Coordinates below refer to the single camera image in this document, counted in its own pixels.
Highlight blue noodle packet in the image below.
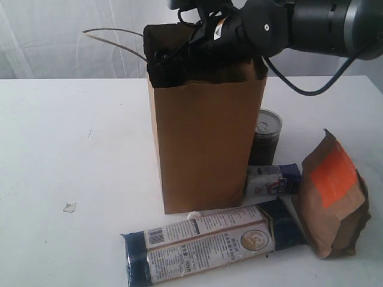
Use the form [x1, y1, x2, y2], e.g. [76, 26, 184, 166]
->
[123, 199, 307, 286]

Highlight brown pouch orange label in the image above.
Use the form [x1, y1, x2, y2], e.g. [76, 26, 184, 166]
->
[293, 130, 371, 259]

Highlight white marshmallow near bag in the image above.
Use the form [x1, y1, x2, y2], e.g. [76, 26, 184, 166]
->
[187, 211, 202, 221]

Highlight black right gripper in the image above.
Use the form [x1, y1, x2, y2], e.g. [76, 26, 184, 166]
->
[185, 8, 263, 66]

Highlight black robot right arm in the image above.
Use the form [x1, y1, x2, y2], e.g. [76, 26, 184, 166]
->
[187, 0, 382, 65]

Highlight dark can silver lid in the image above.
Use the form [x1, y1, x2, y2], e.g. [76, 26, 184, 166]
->
[248, 109, 282, 166]

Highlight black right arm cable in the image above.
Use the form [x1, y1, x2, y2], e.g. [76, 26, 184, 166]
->
[263, 55, 357, 97]

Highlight brown paper bag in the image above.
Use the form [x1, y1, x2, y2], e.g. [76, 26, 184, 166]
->
[82, 23, 269, 215]

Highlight small blue white packet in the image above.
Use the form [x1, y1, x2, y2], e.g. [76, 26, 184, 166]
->
[244, 164, 302, 197]

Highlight torn clear tape scrap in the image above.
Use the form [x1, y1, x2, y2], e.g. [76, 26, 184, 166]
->
[63, 203, 77, 213]

